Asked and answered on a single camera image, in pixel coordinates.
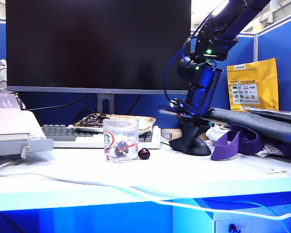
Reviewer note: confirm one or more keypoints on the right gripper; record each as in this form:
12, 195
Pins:
191, 112

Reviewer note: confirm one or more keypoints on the small white scrap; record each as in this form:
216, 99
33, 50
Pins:
276, 171

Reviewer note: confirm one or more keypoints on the yellow hanging object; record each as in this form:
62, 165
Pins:
257, 25

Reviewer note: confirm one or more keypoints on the white patterned cloth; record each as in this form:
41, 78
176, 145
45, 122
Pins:
272, 150

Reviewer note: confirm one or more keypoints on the black computer monitor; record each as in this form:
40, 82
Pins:
97, 46

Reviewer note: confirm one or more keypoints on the pink book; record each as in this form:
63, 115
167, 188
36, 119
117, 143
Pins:
7, 121

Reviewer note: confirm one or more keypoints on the brown cardboard box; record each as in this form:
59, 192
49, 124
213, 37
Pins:
172, 134

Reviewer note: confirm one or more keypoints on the dark grey laptop sleeve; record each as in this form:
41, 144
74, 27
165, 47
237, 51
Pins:
252, 121

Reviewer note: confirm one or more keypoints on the shiny plastic packet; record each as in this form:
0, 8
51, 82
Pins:
276, 112

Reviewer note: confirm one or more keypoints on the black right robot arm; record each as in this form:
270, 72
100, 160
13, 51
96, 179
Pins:
220, 26

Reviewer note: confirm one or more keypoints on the dark red fruit heap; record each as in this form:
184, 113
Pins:
91, 120

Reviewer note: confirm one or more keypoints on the grey monitor stand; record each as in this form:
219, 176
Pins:
105, 104

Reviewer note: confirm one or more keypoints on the yellow paper bag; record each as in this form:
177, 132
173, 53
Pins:
253, 75

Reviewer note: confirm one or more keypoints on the white partition post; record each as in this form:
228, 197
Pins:
255, 48

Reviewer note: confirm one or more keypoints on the grey and white keyboard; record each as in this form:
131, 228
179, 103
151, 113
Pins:
60, 133

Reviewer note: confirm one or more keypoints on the clear glass with cartoon print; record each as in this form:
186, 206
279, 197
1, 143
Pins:
121, 131

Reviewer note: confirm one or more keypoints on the dark red cherry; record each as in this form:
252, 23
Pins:
144, 154

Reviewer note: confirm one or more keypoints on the black computer mouse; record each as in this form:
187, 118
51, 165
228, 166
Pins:
178, 145

